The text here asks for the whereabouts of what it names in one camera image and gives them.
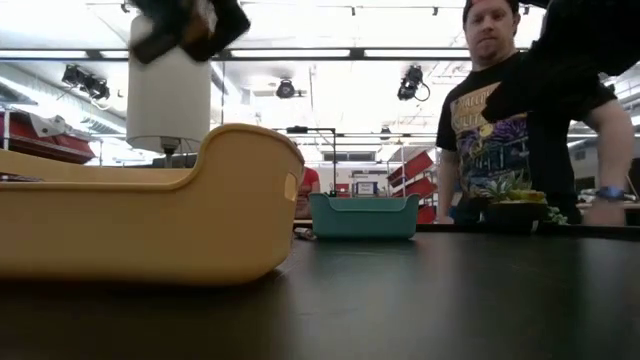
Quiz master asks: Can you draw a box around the blue wristwatch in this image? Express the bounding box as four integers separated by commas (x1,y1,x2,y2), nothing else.
594,185,626,202

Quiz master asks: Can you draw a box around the round black ceiling camera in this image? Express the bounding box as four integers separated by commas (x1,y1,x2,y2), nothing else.
275,78,297,100

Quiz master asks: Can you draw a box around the red shelf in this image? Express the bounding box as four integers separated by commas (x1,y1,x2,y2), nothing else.
0,109,96,164

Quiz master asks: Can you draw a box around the potted succulent plant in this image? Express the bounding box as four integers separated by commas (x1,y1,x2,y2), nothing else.
479,172,570,235

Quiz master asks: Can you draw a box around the black metal stand frame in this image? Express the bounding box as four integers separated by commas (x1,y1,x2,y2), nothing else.
285,125,337,197

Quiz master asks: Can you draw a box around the black spotlight with cable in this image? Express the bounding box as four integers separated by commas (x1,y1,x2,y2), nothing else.
397,64,431,103

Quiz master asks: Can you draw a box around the framed sign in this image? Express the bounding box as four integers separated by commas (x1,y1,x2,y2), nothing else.
353,179,379,197

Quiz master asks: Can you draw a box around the black studio light cluster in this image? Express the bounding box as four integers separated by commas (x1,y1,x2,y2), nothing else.
61,63,112,101

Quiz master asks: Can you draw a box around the red bin rack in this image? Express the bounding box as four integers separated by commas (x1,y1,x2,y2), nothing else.
385,149,439,225

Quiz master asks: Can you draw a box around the yellow plastic bin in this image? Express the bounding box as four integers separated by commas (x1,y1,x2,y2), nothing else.
0,122,306,287

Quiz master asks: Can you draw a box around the person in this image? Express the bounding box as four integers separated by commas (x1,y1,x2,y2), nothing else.
293,166,322,221
433,0,637,227

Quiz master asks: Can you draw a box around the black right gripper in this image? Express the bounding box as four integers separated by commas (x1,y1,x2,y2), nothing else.
480,42,617,125

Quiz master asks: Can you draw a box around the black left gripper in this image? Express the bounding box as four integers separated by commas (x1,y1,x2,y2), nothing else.
129,0,251,65

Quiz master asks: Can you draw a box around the teal plastic bin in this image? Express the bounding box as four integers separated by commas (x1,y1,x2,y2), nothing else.
308,192,421,241

